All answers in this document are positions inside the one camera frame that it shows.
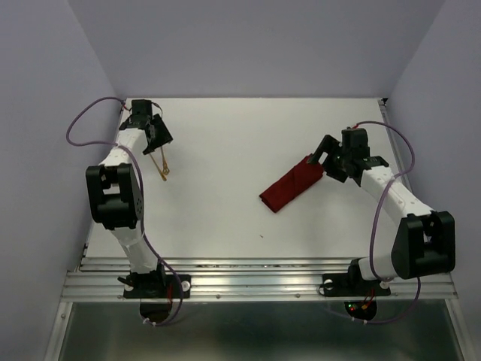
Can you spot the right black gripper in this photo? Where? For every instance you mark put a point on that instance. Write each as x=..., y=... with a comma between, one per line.
x=328, y=144

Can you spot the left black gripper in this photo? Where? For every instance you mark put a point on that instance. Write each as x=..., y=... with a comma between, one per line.
x=164, y=137

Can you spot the dark red cloth napkin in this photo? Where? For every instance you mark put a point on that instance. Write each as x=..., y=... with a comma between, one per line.
x=292, y=184

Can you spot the gold spoon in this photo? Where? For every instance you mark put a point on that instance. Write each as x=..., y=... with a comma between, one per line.
x=165, y=168

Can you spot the gold fork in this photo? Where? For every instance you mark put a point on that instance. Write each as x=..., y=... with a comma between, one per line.
x=159, y=170

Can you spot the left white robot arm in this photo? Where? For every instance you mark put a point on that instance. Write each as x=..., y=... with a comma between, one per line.
x=117, y=203

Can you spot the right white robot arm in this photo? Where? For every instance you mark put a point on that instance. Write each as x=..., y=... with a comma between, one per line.
x=424, y=243

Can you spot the right aluminium table edge rail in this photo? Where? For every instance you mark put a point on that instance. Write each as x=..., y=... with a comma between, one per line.
x=398, y=141

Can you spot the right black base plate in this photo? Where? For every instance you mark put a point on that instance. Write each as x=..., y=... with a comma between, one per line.
x=342, y=285

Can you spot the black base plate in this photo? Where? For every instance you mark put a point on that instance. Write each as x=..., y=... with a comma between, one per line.
x=149, y=286
x=342, y=285

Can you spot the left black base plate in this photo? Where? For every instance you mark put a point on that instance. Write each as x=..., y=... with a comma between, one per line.
x=149, y=286

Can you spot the aluminium mounting rail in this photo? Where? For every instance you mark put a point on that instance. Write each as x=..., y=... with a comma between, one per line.
x=212, y=280

